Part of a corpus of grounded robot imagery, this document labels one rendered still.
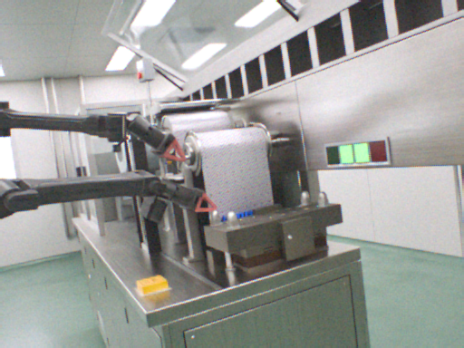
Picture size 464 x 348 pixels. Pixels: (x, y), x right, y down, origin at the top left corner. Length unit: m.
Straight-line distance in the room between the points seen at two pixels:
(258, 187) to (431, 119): 0.62
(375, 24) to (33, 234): 6.16
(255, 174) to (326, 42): 0.48
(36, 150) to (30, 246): 1.46
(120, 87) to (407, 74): 6.25
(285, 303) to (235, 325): 0.16
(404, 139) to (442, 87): 0.16
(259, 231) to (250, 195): 0.23
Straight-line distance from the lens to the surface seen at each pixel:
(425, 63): 0.99
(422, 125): 0.99
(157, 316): 0.99
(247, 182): 1.32
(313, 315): 1.21
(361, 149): 1.12
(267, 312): 1.12
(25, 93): 6.87
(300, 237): 1.18
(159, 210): 1.20
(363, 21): 1.20
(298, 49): 1.42
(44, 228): 6.77
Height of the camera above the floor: 1.23
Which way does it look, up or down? 3 degrees down
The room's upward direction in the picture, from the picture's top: 8 degrees counter-clockwise
